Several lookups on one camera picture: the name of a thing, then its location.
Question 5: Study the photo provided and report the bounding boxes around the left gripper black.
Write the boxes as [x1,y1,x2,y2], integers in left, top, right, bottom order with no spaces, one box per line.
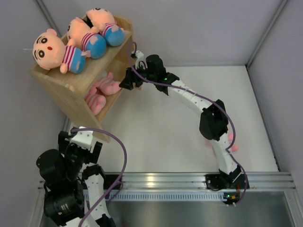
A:
[58,131,101,181]

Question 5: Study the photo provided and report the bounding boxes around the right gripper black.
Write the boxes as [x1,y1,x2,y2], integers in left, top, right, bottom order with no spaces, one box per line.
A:
[120,62,156,91]

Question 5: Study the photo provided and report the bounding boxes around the pink striped plush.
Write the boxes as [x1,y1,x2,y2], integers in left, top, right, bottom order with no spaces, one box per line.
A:
[92,72,121,95]
[84,87,107,115]
[204,133,240,153]

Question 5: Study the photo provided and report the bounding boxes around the boy plush doll blue pants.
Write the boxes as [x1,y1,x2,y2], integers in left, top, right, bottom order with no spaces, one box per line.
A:
[66,17,107,59]

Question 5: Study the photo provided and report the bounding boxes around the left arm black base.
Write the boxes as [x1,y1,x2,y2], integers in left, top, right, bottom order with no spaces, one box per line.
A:
[102,174,119,191]

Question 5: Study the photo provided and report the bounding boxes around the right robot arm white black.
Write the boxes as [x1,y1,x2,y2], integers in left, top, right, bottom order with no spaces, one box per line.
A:
[120,51,247,188]

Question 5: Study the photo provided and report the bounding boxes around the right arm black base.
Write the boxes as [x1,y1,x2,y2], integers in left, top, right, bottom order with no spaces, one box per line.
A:
[205,174,250,191]

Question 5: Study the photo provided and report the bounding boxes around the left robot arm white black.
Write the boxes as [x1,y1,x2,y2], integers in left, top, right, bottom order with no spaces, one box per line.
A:
[36,129,116,227]

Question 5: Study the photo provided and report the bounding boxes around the wooden two-tier shelf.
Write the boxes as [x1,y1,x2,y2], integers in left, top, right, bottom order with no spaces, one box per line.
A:
[29,15,133,129]

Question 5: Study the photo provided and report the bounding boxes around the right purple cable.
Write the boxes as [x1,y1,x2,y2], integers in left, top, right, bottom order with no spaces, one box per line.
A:
[127,42,248,206]

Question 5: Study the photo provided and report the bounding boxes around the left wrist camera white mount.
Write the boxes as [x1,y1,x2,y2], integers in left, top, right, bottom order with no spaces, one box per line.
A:
[69,126,93,151]

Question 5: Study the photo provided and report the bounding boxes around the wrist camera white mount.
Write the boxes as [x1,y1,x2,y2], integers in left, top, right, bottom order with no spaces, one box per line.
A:
[131,50,144,69]
[69,126,93,151]

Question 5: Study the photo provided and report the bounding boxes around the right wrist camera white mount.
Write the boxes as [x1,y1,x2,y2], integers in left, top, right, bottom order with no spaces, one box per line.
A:
[131,50,144,69]

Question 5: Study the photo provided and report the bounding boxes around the aluminium mounting rail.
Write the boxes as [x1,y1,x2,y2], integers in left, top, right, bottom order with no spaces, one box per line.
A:
[120,172,296,191]

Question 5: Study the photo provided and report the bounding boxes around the white slotted cable duct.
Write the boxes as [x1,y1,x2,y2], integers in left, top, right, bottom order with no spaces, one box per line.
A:
[106,191,227,202]

